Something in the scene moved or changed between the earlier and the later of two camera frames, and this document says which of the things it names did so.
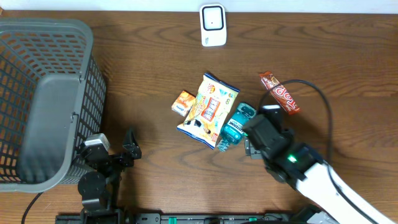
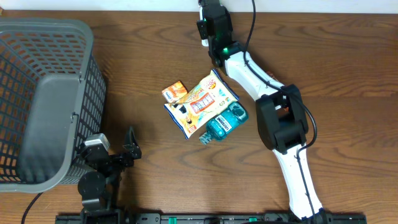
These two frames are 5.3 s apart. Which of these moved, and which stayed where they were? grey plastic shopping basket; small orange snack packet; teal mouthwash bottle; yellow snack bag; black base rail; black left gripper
Moved: yellow snack bag; teal mouthwash bottle; small orange snack packet
Stayed: grey plastic shopping basket; black left gripper; black base rail
